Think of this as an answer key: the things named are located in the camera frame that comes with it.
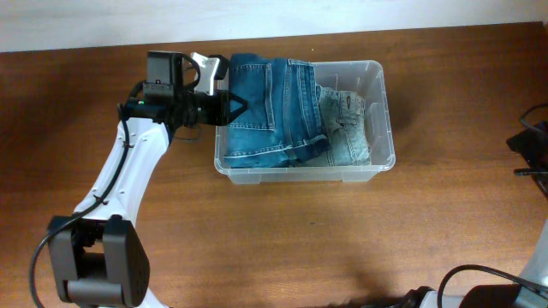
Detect clear plastic storage container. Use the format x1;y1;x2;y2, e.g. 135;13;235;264
214;60;396;185

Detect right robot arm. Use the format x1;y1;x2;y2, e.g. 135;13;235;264
396;121;547;308

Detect left black camera cable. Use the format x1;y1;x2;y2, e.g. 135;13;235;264
28;53;202;308

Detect black camera cable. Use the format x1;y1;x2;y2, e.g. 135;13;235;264
436;102;548;308
28;53;202;308

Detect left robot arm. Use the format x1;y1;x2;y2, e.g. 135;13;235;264
29;51;247;307

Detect light blue jeans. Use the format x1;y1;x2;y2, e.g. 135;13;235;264
301;87;370;167

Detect dark blue jeans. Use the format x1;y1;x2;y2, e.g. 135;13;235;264
223;54;330;169

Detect right black camera cable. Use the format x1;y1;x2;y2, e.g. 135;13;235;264
436;102;548;308

